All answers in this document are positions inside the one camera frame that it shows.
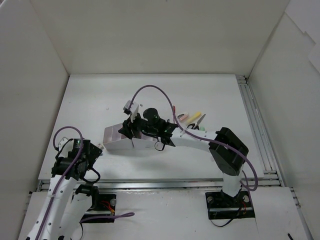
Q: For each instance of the yellow highlighter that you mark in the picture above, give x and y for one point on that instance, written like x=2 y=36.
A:
x=194 y=117

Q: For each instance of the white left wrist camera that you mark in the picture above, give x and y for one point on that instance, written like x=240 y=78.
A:
x=62 y=142

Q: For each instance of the aluminium rail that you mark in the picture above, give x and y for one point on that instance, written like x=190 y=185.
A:
x=264 y=148
x=160 y=183

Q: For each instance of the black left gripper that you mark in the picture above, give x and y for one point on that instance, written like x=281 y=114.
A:
x=93 y=152

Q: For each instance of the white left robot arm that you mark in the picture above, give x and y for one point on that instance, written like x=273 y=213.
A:
x=67 y=201

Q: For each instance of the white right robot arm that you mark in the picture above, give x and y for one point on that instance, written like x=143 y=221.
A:
x=225 y=147

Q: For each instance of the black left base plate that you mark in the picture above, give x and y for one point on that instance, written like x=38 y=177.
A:
x=105 y=205

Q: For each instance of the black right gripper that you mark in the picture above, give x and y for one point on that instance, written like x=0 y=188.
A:
x=130 y=125

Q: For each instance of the pink white mini stapler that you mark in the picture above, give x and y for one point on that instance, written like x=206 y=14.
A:
x=181 y=117

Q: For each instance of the aluminium front rail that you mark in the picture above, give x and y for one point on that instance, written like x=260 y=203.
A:
x=160 y=183

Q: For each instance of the white divided organizer left box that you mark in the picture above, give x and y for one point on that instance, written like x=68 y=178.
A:
x=114 y=141

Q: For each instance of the white divided organizer right box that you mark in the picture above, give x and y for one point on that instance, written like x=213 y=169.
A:
x=143 y=142

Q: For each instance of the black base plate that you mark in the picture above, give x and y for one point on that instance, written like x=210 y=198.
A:
x=220 y=206
x=105 y=205

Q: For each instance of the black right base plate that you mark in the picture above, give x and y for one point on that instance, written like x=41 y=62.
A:
x=220 y=206

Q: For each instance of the aluminium right side rail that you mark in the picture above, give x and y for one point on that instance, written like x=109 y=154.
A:
x=264 y=148

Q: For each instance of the black handled scissors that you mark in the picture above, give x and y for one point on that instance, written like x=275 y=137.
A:
x=195 y=126

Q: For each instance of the white divided organizer box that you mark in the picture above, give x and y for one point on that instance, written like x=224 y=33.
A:
x=114 y=141
x=143 y=142

